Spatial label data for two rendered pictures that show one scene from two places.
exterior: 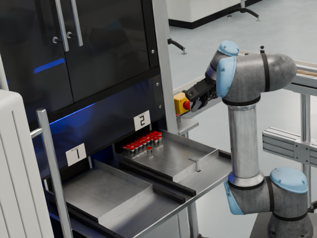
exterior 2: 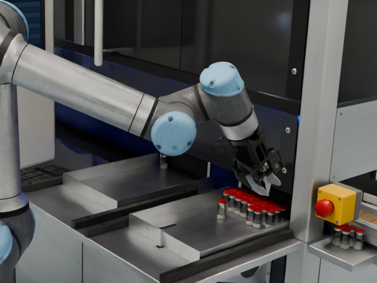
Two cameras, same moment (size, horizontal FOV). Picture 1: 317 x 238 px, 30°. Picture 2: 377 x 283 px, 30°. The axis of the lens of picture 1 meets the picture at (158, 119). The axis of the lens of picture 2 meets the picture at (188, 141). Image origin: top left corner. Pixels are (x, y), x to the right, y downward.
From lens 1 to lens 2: 2.62 m
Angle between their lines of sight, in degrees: 83
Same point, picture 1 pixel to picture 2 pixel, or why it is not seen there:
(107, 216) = (70, 182)
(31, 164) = not seen: outside the picture
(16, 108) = not seen: outside the picture
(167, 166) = (184, 226)
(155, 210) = (71, 212)
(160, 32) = (313, 47)
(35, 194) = not seen: outside the picture
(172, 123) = (299, 217)
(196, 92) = (223, 140)
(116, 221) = (67, 192)
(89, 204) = (116, 181)
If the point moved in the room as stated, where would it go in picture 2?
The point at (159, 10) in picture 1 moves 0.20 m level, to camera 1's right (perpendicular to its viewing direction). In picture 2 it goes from (320, 7) to (338, 18)
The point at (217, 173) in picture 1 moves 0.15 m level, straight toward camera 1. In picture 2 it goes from (142, 259) to (76, 252)
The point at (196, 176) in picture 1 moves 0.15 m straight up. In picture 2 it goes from (141, 242) to (143, 182)
